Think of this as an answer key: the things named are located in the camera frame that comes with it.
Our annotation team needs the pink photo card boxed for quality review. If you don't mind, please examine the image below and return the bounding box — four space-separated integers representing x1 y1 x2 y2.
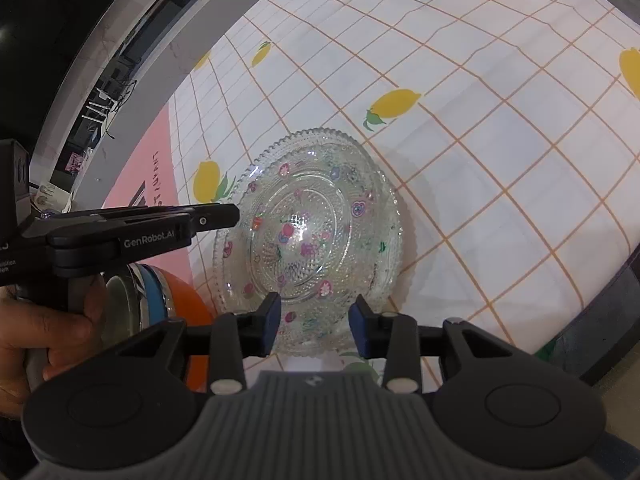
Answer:
64 151 90 175

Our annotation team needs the blue steel bowl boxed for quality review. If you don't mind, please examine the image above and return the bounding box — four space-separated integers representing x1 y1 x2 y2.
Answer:
141 264 173 331

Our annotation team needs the lemon checked tablecloth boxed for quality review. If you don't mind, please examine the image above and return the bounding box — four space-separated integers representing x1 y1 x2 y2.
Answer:
167 0 640 376

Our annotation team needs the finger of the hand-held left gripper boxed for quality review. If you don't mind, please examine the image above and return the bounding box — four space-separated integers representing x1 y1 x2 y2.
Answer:
46 203 240 279

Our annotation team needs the person's left hand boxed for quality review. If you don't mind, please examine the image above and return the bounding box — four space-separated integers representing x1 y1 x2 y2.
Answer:
0 276 108 396

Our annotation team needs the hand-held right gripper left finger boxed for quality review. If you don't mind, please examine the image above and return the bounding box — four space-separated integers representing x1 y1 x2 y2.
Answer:
107 292 282 395

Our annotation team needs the clear glass floral plate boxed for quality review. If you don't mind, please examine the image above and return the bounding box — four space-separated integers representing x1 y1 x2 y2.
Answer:
235 129 401 341
212 160 403 358

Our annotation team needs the green ceramic bowl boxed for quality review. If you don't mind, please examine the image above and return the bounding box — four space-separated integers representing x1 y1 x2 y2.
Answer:
102 261 146 348

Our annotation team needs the pink printed table runner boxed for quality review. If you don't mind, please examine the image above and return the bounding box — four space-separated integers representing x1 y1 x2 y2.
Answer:
101 107 221 396

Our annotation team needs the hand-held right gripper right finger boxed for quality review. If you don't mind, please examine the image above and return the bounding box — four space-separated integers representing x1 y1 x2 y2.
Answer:
348 294 531 395

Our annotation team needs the black television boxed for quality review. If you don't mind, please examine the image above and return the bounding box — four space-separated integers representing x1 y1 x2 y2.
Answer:
0 0 123 128

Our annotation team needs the white marble tv console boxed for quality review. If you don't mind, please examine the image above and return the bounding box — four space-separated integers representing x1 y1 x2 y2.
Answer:
20 0 311 201

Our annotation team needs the orange steel bowl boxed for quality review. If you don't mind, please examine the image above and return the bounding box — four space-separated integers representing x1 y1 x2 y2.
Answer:
160 271 217 395

